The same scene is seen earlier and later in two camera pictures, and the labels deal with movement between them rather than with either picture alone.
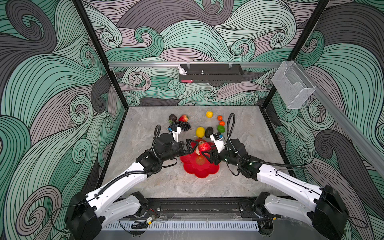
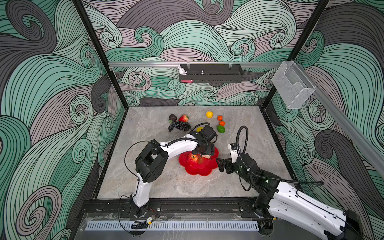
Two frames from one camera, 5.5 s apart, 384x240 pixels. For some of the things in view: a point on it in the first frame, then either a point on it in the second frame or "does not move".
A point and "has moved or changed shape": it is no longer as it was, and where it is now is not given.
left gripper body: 175,151 → 208,149
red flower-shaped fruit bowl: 199,165 does not move
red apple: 203,146 has moved or changed shape
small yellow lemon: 209,114 does not move
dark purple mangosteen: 172,117 does not move
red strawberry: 184,118 does not move
